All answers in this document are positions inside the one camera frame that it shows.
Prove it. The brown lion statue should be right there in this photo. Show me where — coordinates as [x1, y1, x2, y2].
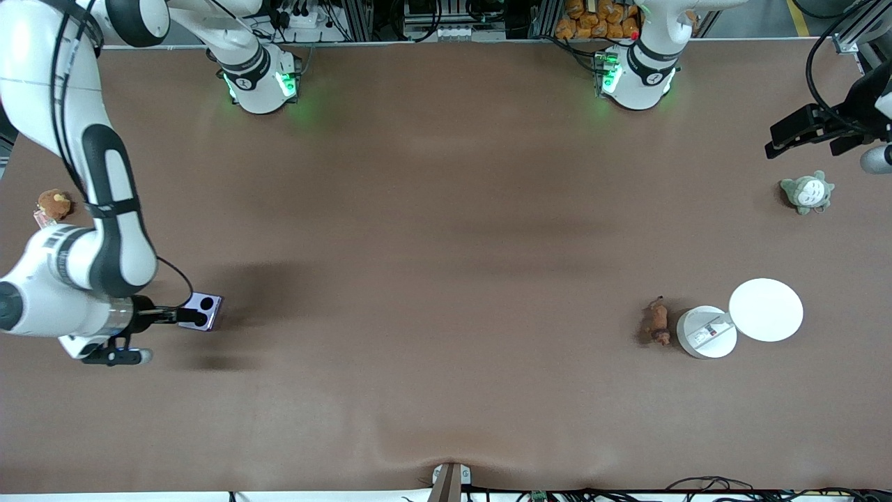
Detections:
[642, 296, 672, 348]

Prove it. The grey totoro plush toy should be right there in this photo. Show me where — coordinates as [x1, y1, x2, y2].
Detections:
[779, 170, 836, 216]

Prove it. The brown plush toy with tag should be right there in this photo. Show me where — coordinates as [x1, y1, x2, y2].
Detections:
[33, 188, 75, 232]

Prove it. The white round lid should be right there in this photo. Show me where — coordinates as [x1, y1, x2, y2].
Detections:
[728, 277, 805, 344]

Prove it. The white round container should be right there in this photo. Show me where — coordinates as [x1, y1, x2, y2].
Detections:
[675, 305, 738, 360]

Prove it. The white power strip with plugs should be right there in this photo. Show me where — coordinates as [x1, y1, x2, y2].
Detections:
[279, 6, 330, 30]

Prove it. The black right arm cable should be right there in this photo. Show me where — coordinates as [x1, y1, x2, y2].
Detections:
[50, 0, 196, 311]

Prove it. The aluminium frame profile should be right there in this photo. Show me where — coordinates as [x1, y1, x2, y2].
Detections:
[833, 0, 892, 70]

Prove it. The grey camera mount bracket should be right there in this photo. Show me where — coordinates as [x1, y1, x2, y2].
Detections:
[431, 462, 472, 502]

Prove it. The black floor cable bundle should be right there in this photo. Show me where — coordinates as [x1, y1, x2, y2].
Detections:
[666, 476, 892, 502]

